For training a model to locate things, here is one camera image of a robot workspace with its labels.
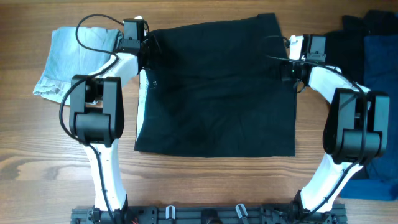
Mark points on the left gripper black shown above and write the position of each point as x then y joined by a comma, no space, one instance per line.
152,40

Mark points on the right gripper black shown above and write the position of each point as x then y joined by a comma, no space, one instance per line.
285,75

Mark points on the black shorts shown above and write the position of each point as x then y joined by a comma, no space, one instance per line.
215,90

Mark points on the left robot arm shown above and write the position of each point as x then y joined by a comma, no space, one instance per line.
96,117

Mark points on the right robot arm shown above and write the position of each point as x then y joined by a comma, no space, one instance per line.
356,128

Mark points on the dark navy folded garment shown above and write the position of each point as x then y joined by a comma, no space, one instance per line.
345,47

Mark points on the folded light blue jeans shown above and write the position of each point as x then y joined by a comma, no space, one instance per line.
74,52

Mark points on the blue garment under pile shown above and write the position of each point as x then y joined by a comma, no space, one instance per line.
378,180

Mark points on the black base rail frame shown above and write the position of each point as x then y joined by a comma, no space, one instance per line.
268,213

